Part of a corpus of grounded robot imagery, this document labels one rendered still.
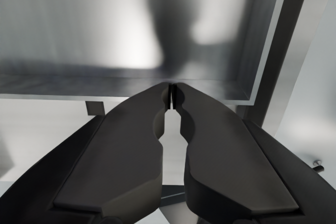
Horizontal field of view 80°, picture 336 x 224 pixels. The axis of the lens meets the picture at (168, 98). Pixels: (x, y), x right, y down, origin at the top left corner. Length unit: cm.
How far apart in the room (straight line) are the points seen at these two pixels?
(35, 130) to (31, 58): 8
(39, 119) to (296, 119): 144
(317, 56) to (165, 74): 122
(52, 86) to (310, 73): 131
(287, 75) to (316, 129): 145
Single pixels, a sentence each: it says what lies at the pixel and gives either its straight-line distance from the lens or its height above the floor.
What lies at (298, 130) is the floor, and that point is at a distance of 159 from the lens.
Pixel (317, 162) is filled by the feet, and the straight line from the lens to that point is 187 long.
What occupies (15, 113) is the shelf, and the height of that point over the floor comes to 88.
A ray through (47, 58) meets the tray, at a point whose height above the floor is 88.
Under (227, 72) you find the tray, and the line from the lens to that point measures 18.
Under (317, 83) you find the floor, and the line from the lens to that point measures 143.
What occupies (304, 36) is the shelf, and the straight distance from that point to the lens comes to 19.
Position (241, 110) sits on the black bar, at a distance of 19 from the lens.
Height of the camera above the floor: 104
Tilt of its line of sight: 60 degrees down
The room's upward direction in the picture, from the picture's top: 179 degrees counter-clockwise
